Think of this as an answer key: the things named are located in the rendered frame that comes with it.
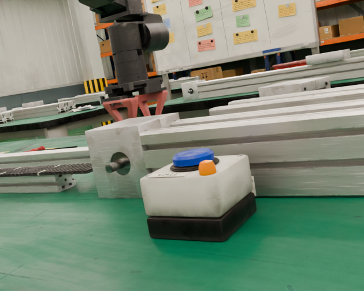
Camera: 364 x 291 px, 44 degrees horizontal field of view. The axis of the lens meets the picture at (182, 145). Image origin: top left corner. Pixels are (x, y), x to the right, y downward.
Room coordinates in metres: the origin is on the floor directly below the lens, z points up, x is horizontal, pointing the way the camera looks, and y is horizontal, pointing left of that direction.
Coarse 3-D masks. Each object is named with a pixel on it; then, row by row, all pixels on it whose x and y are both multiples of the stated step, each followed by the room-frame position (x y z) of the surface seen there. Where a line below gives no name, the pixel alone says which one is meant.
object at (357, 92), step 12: (360, 84) 0.68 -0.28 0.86; (276, 96) 0.73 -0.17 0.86; (288, 96) 0.72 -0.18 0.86; (300, 96) 0.66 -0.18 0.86; (312, 96) 0.63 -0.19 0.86; (324, 96) 0.62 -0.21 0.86; (336, 96) 0.61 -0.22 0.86; (348, 96) 0.60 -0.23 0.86; (360, 96) 0.59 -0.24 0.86; (216, 108) 0.71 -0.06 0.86; (228, 108) 0.70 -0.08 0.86; (240, 108) 0.69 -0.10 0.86; (252, 108) 0.68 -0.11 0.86; (264, 108) 0.67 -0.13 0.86; (276, 108) 0.66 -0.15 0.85
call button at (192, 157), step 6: (192, 150) 0.43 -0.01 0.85; (198, 150) 0.42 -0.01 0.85; (204, 150) 0.42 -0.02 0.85; (210, 150) 0.42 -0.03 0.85; (174, 156) 0.42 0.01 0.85; (180, 156) 0.41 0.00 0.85; (186, 156) 0.41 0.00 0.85; (192, 156) 0.40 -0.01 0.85; (198, 156) 0.40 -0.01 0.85; (204, 156) 0.41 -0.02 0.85; (210, 156) 0.41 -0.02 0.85; (174, 162) 0.41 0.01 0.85; (180, 162) 0.41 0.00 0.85; (186, 162) 0.40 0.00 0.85; (192, 162) 0.40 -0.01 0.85; (198, 162) 0.40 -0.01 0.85
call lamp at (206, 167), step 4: (208, 160) 0.38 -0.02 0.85; (200, 164) 0.38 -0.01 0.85; (204, 164) 0.38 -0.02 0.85; (208, 164) 0.38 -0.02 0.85; (212, 164) 0.38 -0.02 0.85; (200, 168) 0.38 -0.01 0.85; (204, 168) 0.37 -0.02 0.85; (208, 168) 0.37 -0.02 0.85; (212, 168) 0.37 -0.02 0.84; (200, 172) 0.38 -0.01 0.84; (204, 172) 0.37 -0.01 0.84; (208, 172) 0.37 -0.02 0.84; (212, 172) 0.37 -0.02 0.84
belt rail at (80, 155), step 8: (24, 152) 1.05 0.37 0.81; (32, 152) 1.02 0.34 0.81; (40, 152) 1.00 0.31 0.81; (48, 152) 0.97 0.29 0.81; (56, 152) 0.95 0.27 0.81; (64, 152) 0.94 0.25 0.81; (72, 152) 0.93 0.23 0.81; (80, 152) 0.91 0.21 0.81; (88, 152) 0.90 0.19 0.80; (0, 160) 1.05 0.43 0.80; (8, 160) 1.04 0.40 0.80; (16, 160) 1.02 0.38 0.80; (24, 160) 1.01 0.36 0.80; (32, 160) 1.00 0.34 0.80; (40, 160) 0.99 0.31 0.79; (48, 160) 0.98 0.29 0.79; (56, 160) 0.96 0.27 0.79; (64, 160) 0.94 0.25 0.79; (72, 160) 0.93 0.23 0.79; (80, 160) 0.92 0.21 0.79; (88, 160) 0.91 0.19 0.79
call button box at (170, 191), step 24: (168, 168) 0.43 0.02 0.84; (192, 168) 0.40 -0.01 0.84; (216, 168) 0.39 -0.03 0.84; (240, 168) 0.41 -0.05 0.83; (144, 192) 0.41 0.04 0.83; (168, 192) 0.39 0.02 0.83; (192, 192) 0.38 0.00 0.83; (216, 192) 0.37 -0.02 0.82; (240, 192) 0.41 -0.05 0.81; (168, 216) 0.40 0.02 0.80; (192, 216) 0.38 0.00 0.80; (216, 216) 0.37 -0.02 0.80; (240, 216) 0.40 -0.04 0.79; (216, 240) 0.37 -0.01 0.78
